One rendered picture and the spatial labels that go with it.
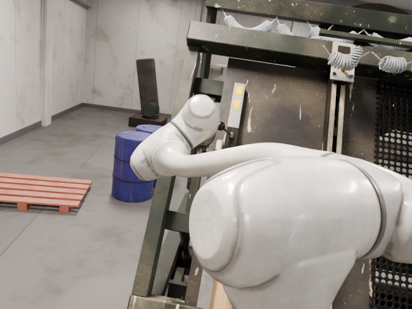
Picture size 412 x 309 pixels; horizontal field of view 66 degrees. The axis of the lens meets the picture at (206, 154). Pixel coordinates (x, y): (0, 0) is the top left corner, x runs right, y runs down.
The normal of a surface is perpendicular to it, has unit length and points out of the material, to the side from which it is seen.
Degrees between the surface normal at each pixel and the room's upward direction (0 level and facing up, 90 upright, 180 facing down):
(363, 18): 90
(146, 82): 90
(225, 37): 59
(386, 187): 39
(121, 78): 90
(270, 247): 81
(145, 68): 90
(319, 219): 64
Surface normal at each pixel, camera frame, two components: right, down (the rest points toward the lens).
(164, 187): -0.01, -0.28
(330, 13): -0.10, 0.26
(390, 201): 0.37, -0.29
